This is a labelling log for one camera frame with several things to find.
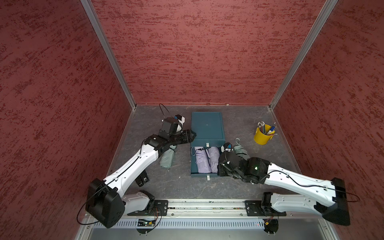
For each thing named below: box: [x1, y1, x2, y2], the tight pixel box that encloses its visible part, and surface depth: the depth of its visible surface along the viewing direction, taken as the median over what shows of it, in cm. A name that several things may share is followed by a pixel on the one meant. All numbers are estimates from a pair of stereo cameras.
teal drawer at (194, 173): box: [190, 146, 219, 178], surface depth 82 cm
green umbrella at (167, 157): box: [160, 145, 177, 168], surface depth 91 cm
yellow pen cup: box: [254, 124, 274, 145], surface depth 97 cm
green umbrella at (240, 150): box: [233, 137, 250, 160], surface depth 94 cm
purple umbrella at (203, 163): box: [194, 146, 212, 173], surface depth 82 cm
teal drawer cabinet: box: [190, 112, 226, 148], surface depth 81 cm
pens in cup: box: [257, 121, 277, 135], surface depth 93 cm
